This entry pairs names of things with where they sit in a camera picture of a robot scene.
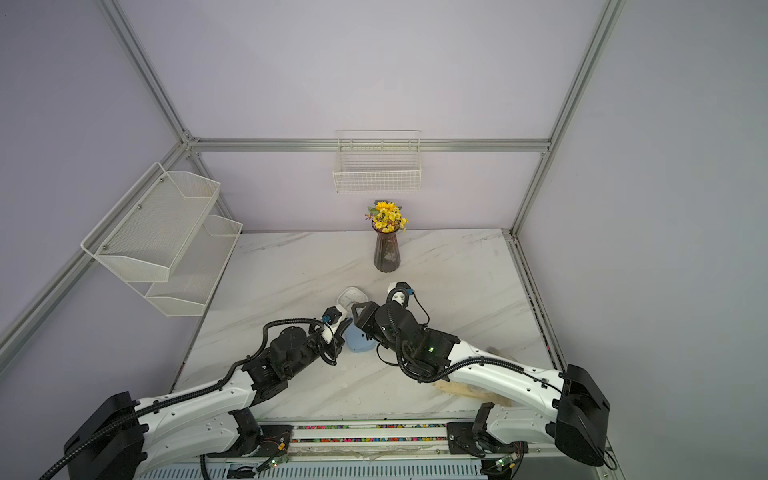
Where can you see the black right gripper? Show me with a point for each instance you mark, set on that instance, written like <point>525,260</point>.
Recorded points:
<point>371,318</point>

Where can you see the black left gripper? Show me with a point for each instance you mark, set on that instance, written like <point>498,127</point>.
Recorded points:
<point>338,340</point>

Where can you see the light blue alarm clock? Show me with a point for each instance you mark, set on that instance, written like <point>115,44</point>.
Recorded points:
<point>357,341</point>

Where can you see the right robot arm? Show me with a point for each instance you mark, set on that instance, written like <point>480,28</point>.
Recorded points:
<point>572,411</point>

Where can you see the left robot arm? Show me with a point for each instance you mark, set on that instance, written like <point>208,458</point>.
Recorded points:
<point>126,438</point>

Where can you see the cream work glove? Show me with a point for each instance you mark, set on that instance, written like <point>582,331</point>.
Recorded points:
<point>473,392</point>

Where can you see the dark glass vase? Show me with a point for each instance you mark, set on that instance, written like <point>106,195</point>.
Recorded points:
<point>387,256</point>

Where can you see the yellow flower bouquet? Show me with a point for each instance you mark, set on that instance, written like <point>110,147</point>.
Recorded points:
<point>386,217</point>

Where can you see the white two-tier mesh shelf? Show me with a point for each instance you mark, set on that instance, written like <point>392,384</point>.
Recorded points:
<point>166,241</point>

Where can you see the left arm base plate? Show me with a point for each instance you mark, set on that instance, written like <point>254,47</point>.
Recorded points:
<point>264,443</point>

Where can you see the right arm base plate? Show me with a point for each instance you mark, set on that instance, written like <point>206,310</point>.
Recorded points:
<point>463,440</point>

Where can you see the aluminium front rail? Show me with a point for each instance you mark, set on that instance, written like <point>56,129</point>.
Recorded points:
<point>406,449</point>

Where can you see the white wire wall basket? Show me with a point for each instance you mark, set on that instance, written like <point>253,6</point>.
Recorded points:
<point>377,161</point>

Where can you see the aluminium frame profile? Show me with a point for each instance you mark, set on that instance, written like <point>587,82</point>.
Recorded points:
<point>303,77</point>

